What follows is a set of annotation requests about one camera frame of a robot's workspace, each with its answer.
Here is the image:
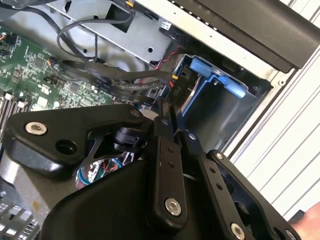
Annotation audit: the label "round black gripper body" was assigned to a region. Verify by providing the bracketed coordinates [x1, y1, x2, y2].
[39, 158, 266, 240]

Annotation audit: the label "black power wire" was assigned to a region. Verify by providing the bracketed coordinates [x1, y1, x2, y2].
[59, 59, 192, 106]

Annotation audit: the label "blue data wire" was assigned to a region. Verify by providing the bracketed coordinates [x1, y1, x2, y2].
[75, 158, 125, 187]

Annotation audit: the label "person's hand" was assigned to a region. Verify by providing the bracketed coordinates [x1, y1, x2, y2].
[289, 204, 320, 240]

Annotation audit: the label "hard disk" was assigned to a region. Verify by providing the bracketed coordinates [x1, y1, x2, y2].
[172, 53, 249, 112]

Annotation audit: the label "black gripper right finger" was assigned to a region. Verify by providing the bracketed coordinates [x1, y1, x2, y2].
[170, 104, 302, 240]

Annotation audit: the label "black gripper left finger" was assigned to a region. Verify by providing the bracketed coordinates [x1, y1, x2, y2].
[4, 97, 189, 230]

